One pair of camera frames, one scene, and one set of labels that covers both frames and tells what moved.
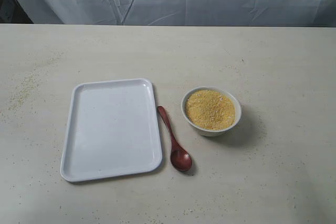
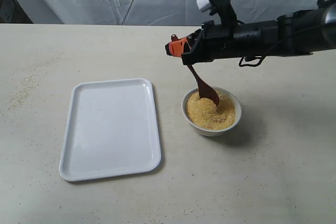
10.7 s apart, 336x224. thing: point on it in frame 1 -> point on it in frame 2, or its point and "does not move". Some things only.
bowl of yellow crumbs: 209,109 does not move
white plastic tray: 111,131 does not move
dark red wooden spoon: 180,159 -> 205,91
